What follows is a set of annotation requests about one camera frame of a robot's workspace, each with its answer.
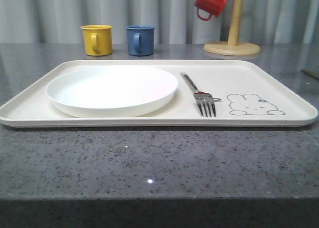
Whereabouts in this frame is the silver metal chopstick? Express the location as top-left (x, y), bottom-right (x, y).
top-left (302, 69), bottom-right (319, 78)

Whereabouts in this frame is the silver metal fork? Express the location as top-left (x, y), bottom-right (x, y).
top-left (180, 72), bottom-right (216, 117)

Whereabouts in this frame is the white round plate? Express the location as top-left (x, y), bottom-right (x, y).
top-left (46, 65), bottom-right (178, 118)

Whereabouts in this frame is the grey pleated curtain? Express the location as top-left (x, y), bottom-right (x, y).
top-left (0, 0), bottom-right (319, 45)

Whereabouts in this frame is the wooden mug tree stand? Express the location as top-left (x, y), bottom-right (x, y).
top-left (203, 0), bottom-right (261, 56)

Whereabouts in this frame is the red enamel mug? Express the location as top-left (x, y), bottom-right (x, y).
top-left (194, 0), bottom-right (228, 21)

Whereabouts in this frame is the beige rabbit serving tray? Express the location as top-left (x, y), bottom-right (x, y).
top-left (0, 59), bottom-right (318, 127)

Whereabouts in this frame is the blue enamel mug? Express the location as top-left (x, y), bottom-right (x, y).
top-left (126, 25), bottom-right (155, 56)

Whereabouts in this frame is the yellow enamel mug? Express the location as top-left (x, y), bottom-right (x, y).
top-left (81, 24), bottom-right (113, 56)

